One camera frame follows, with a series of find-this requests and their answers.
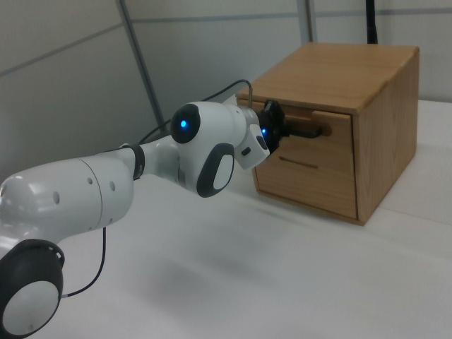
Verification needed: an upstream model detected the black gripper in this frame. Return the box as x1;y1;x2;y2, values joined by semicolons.
256;100;287;153

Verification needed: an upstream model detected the black metal drawer handle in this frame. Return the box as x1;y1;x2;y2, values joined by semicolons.
285;121;324;138

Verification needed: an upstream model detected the wooden drawer with black handle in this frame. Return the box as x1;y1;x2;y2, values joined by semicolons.
238;99;355;160

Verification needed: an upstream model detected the wooden drawer with slot grip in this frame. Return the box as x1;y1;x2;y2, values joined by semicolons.
252;150;359;217

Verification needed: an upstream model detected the wooden drawer cabinet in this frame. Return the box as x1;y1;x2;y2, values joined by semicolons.
235;42;420;227

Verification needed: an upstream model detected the black pole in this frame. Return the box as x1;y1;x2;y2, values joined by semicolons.
364;0;381;45

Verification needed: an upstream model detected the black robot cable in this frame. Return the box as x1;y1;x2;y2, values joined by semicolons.
59;79;254;297

